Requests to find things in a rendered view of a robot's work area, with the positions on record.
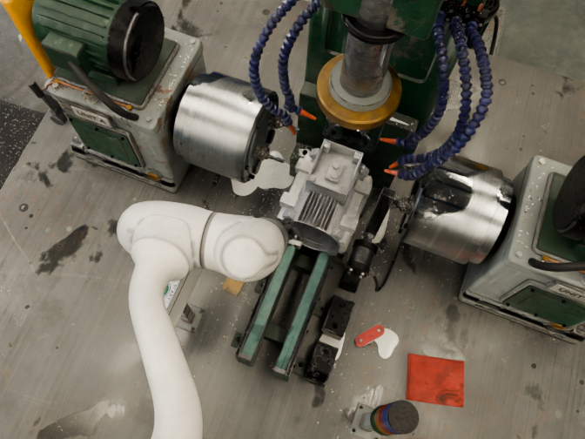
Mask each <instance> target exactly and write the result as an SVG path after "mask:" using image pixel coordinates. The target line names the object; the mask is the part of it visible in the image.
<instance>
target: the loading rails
mask: <svg viewBox="0 0 585 439"><path fill-rule="evenodd" d="M348 254H349V253H348V252H344V253H338V254H337V256H334V255H329V254H328V253H326V252H321V251H319V255H318V258H317V259H314V258H313V257H310V256H307V255H305V254H303V253H299V249H296V248H295V247H292V246H291V245H290V246H288V247H287V249H286V251H285V252H284V255H283V257H282V260H281V262H280V263H279V264H278V266H277V267H276V268H275V269H274V270H273V271H272V272H271V273H270V274H268V275H267V277H266V278H265V279H261V280H258V281H257V284H256V286H255V288H254V292H256V293H258V294H260V295H259V297H258V300H257V302H256V305H255V307H254V308H253V309H252V314H251V317H250V319H249V321H248V323H247V325H246V328H245V331H244V333H243V334H242V333H240V332H238V331H237V332H236V333H235V335H234V337H233V339H232V343H231V346H232V347H234V348H236V349H237V350H236V352H235V356H236V358H237V360H238V362H242V363H243V364H245V365H247V366H250V367H252V365H253V363H254V361H255V359H256V356H257V354H258V352H259V349H260V346H261V344H262V341H263V340H264V339H265V340H268V341H271V342H273V343H276V344H278V345H280V346H282V349H281V351H280V354H279V358H278V360H277V362H276V365H275V367H274V369H273V376H275V377H278V378H279V379H281V380H284V379H285V381H286V382H288V380H289V378H290V375H291V373H292V371H293V372H296V373H298V374H301V375H304V374H305V372H306V368H307V365H308V362H309V360H307V359H305V358H302V357H300V356H298V354H299V351H300V348H301V346H302V343H303V340H304V339H305V336H306V334H308V330H307V329H308V328H309V325H310V322H311V320H312V317H313V315H316V316H318V317H320V318H323V319H325V318H326V313H327V311H328V308H329V306H330V305H329V304H327V303H325V302H323V301H320V299H321V298H320V296H321V293H322V290H323V288H324V285H325V283H326V279H327V276H328V274H329V272H330V269H333V267H332V264H333V263H335V264H338V265H340V266H344V265H345V264H346V259H347V256H348ZM292 269H294V270H296V271H299V272H301V273H303V274H308V275H310V278H309V281H308V282H307V285H306V289H305V291H304V293H303V295H302V298H301V301H300V303H299V306H298V309H297V311H296V314H295V315H294V318H293V321H292V325H291V326H290V329H289V330H288V329H286V328H283V327H280V326H278V325H275V324H273V323H271V320H272V317H273V314H274V312H275V309H276V307H277V305H278V303H279V299H280V296H281V295H282V293H283V290H284V288H285V285H286V282H287V280H288V277H289V275H290V272H291V271H292Z"/></svg>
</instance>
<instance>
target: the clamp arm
mask: <svg viewBox="0 0 585 439"><path fill-rule="evenodd" d="M396 193H397V192H396V191H395V190H392V189H389V188H387V187H383V189H382V191H381V193H380V196H379V198H378V201H377V203H376V205H375V208H374V209H373V213H372V215H371V217H370V219H369V221H368V223H367V225H366V229H365V232H364V233H363V235H364V236H369V237H370V234H371V238H372V239H374V238H375V236H376V234H377V232H378V231H379V229H380V226H381V224H382V222H383V220H384V218H385V217H386V215H387V212H388V210H389V208H390V206H391V205H392V203H393V200H394V198H395V195H396ZM366 234H367V235H366Z"/></svg>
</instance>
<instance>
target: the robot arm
mask: <svg viewBox="0 0 585 439"><path fill-rule="evenodd" d="M290 223H291V219H288V218H284V219H283V220H281V219H280V218H276V219H273V218H268V217H260V218H254V217H253V216H242V215H233V214H226V213H215V212H212V211H208V210H205V209H203V208H201V207H198V206H192V205H187V204H182V203H176V202H169V201H144V202H139V203H137V204H134V205H132V206H130V207H129V208H128V209H126V210H125V211H124V212H123V214H122V215H121V217H120V219H119V221H118V227H117V235H118V241H119V242H120V244H121V245H122V247H123V248H124V249H125V250H126V251H127V252H128V253H130V254H131V257H132V259H133V261H134V263H135V264H136V265H135V268H134V271H133V274H132V277H131V283H130V289H129V308H130V314H131V321H132V325H133V327H134V331H135V335H136V338H137V341H138V347H139V350H140V354H141V357H142V360H143V364H144V367H145V372H146V376H147V379H148V382H149V386H150V390H151V395H152V400H153V405H154V413H155V422H154V430H153V433H152V437H151V439H202V436H203V419H202V410H201V404H200V400H199V396H198V391H197V388H196V385H195V382H194V380H193V377H192V373H191V370H190V369H189V366H188V364H187V361H186V359H185V355H184V353H183V350H182V348H181V346H180V344H179V341H178V337H177V336H176V333H175V330H174V328H173V325H172V324H171V320H170V317H169V315H168V313H167V310H166V308H165V302H164V292H165V288H166V286H167V285H168V283H169V282H170V281H177V280H181V279H183V278H184V277H185V276H186V274H187V273H189V272H190V271H192V270H194V268H195V267H202V268H206V269H211V270H213V271H216V272H219V273H222V274H224V275H226V276H227V277H229V278H231V279H233V280H236V281H240V282H253V281H256V280H261V279H263V278H265V277H266V276H267V275H268V274H270V273H271V272H272V271H273V270H274V269H275V268H276V267H277V266H278V264H279V263H280V262H281V260H282V257H283V255H284V252H285V251H286V249H287V247H288V246H290V245H291V246H292V247H295V248H296V249H300V248H301V245H302V243H303V240H304V239H303V238H302V237H301V236H300V234H299V230H298V229H297V228H296V227H292V226H290Z"/></svg>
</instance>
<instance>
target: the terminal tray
mask: <svg viewBox="0 0 585 439"><path fill-rule="evenodd" d="M326 143H329V145H326ZM356 154H359V157H356V156H355V155H356ZM362 157H363V152H358V151H356V150H354V149H351V148H349V147H346V146H343V145H340V144H337V143H334V142H332V141H330V140H327V139H324V141H323V143H322V145H321V147H320V149H319V152H318V155H317V157H316V159H315V161H314V163H313V166H312V169H311V171H310V172H309V174H308V177H307V179H306V185H305V192H310V190H311V192H313V191H314V193H317V192H318V194H319V195H320V193H321V195H322V196H324V194H325V197H327V196H329V197H328V198H329V199H330V198H331V197H333V198H332V200H335V199H336V200H335V202H337V203H338V201H339V204H340V205H342V206H343V205H345V204H346V201H347V199H348V196H349V194H350V192H351V190H352V187H353V183H354V181H355V180H356V177H357V175H358V172H359V169H360V166H361V160H362ZM312 176H314V179H311V177H312ZM343 187H344V188H345V191H342V190H341V188H343Z"/></svg>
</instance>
